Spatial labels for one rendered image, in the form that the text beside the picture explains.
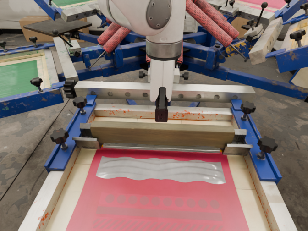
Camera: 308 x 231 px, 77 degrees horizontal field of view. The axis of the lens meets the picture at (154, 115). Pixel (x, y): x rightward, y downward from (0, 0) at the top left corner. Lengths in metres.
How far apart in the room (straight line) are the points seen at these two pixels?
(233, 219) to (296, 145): 1.87
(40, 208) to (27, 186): 1.40
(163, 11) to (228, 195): 0.46
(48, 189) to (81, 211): 0.10
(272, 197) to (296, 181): 1.48
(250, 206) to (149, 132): 0.31
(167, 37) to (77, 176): 0.44
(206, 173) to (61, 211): 0.39
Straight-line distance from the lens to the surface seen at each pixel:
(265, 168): 0.60
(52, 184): 0.57
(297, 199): 1.94
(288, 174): 2.05
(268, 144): 0.58
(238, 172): 0.62
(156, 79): 0.41
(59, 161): 0.60
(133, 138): 0.57
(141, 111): 0.71
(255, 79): 1.18
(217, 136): 0.57
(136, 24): 0.29
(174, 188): 0.55
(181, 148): 0.58
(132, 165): 0.59
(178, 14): 0.39
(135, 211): 0.52
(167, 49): 0.39
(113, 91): 0.77
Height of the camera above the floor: 1.43
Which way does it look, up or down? 40 degrees down
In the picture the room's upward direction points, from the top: straight up
